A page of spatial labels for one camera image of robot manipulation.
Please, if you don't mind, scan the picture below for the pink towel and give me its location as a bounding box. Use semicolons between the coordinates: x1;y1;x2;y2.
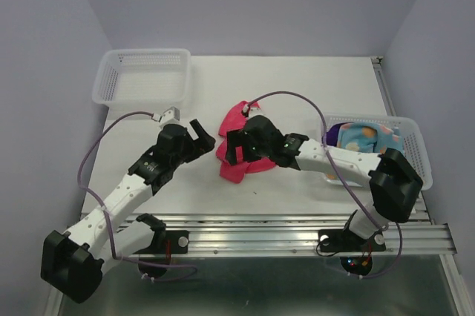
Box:
216;101;276;184

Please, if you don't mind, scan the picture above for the blue patterned towel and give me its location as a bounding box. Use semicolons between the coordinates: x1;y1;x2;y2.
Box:
335;122;404;154

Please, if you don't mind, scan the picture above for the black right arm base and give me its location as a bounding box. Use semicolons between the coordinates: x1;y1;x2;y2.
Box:
318;229;386;256

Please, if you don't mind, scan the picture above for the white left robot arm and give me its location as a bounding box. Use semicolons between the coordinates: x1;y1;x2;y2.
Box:
40;119;215;303

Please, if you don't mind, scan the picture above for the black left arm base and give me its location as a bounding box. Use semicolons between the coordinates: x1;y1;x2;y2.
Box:
137;230;189;255

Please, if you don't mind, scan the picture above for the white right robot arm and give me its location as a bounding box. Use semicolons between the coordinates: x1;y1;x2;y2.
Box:
226;115;424;254

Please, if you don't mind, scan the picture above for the purple towel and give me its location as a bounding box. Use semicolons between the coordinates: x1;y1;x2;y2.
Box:
322;123;343;146

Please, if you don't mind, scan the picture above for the white empty plastic basket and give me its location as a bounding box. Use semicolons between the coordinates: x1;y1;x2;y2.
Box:
92;48;191;111

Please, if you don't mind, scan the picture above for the white plastic towel basket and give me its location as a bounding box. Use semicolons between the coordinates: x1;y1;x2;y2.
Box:
324;113;433;191

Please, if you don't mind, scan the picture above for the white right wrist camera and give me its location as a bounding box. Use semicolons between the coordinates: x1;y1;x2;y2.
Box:
241;105;264;119

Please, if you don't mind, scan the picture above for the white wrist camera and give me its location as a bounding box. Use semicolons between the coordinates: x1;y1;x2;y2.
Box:
151;107;180;128
241;105;264;119

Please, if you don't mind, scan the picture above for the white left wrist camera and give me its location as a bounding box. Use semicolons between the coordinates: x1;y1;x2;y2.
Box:
151;107;180;128

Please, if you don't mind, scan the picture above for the aluminium mounting rail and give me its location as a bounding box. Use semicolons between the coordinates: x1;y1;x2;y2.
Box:
58;214;457;257

